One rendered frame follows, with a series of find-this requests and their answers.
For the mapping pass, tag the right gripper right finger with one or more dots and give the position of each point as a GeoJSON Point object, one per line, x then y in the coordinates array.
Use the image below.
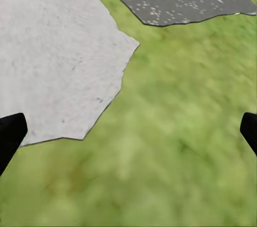
{"type": "Point", "coordinates": [248, 129]}

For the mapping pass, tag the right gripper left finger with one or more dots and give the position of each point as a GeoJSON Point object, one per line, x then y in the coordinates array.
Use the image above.
{"type": "Point", "coordinates": [13, 129]}

